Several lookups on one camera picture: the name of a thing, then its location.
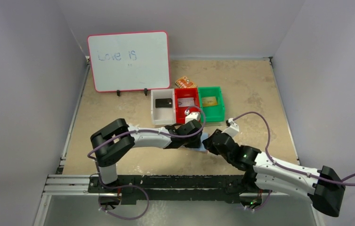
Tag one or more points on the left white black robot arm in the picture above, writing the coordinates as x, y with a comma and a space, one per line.
113, 141

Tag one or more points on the silver credit card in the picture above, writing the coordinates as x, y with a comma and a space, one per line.
185, 102

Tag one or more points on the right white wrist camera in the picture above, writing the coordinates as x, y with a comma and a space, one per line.
232, 128

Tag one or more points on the pink framed whiteboard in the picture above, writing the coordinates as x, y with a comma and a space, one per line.
130, 61

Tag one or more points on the gold credit card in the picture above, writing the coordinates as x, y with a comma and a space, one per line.
209, 101

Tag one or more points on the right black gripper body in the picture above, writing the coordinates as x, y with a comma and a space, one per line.
214, 142

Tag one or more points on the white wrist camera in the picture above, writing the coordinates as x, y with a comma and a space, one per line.
194, 115
232, 128

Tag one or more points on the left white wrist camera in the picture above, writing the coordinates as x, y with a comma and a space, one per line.
194, 115

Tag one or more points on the red plastic bin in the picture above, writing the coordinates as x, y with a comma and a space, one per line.
182, 93

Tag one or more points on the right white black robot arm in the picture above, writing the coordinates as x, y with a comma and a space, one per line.
317, 186

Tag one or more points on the white plastic bin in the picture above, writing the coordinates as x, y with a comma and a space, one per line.
162, 116

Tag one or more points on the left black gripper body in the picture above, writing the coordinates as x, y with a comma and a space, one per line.
193, 132

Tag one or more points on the orange spiral notebook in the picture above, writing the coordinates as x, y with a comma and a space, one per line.
185, 83

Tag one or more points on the green plastic bin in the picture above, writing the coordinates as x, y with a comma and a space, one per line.
213, 113

